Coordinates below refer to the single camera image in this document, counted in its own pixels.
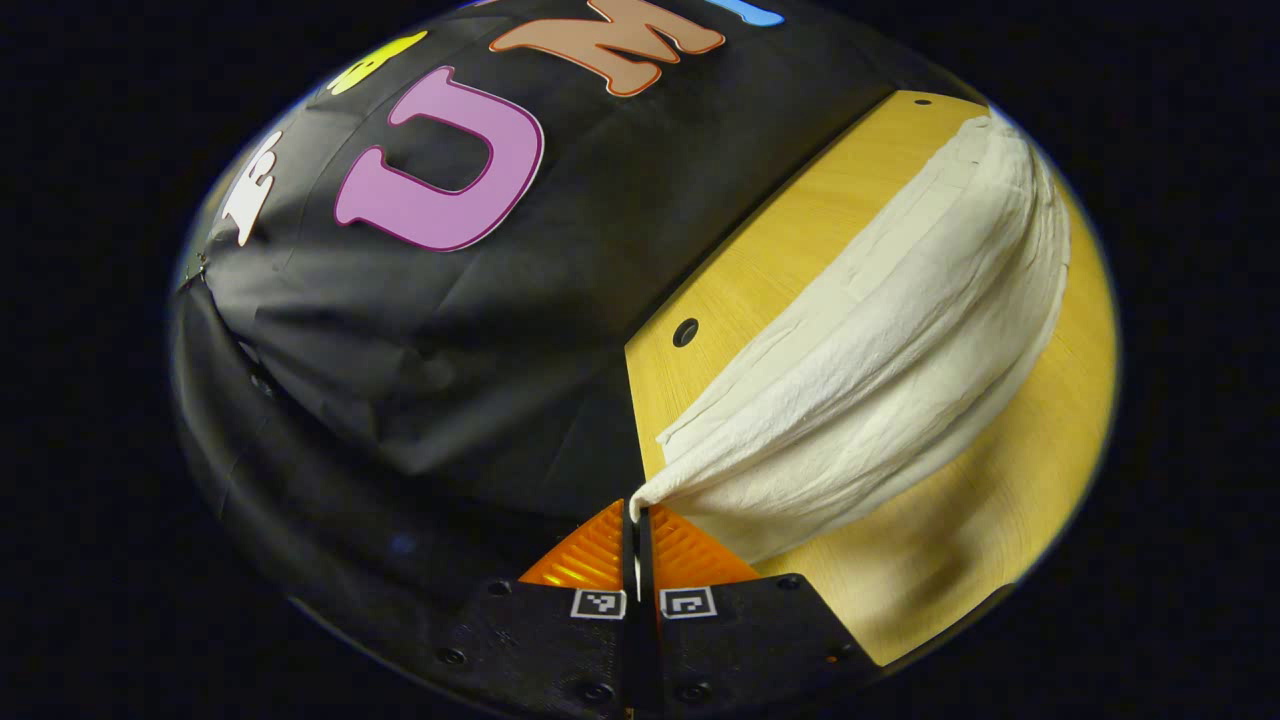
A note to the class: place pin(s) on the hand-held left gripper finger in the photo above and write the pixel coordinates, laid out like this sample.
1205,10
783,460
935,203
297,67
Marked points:
628,575
647,575

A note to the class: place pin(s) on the white jeans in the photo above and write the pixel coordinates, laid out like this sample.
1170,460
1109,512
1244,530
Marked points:
880,360

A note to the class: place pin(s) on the black backdrop cloth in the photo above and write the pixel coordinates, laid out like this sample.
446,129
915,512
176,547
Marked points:
480,350

